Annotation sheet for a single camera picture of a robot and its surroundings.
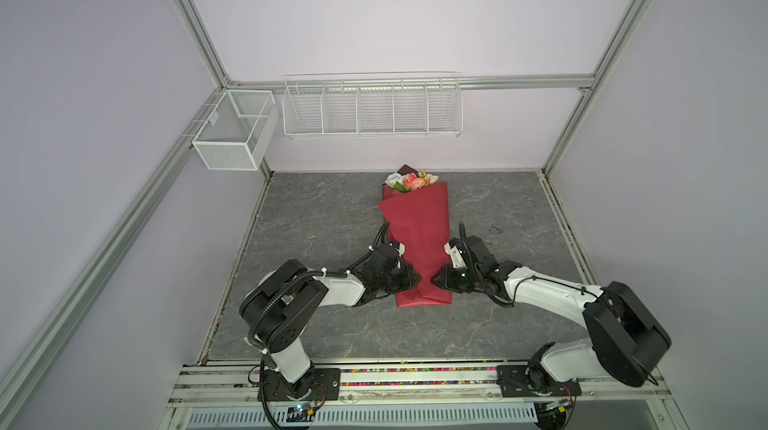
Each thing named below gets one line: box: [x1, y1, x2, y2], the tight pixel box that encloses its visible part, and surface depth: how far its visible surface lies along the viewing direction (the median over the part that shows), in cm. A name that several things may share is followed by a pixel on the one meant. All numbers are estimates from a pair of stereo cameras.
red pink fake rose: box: [403, 172, 425, 191], surface depth 114 cm
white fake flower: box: [384, 173, 404, 188], surface depth 114 cm
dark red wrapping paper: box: [378, 182, 452, 308], surface depth 96 cm
